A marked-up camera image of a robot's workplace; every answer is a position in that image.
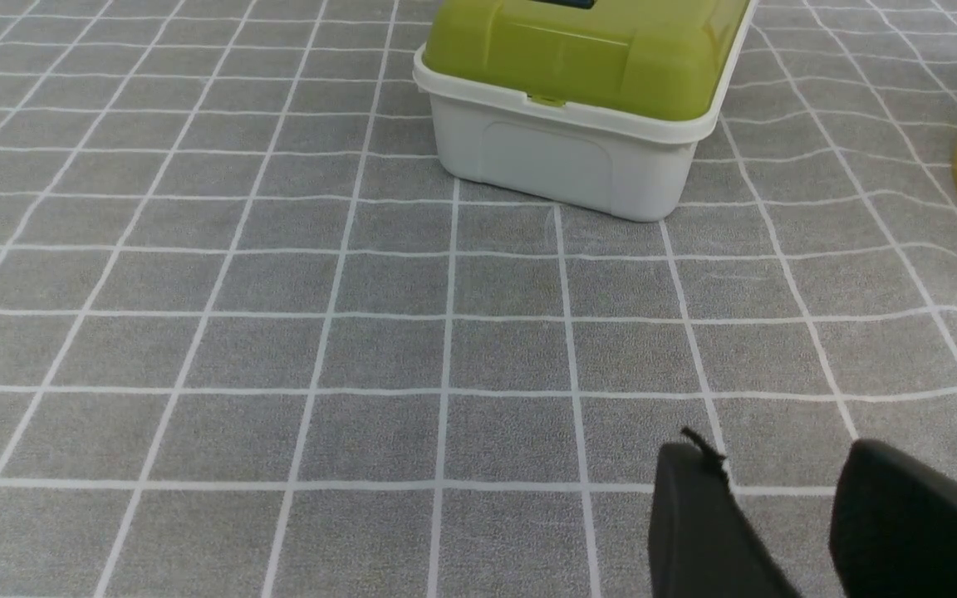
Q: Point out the white box green lid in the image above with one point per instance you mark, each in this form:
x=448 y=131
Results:
x=596 y=104

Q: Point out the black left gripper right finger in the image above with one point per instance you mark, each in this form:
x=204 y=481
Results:
x=893 y=531

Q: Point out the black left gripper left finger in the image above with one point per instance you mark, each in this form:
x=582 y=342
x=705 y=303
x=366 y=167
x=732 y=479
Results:
x=700 y=543

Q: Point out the grey checked tablecloth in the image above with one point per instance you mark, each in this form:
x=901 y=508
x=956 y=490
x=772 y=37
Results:
x=256 y=342

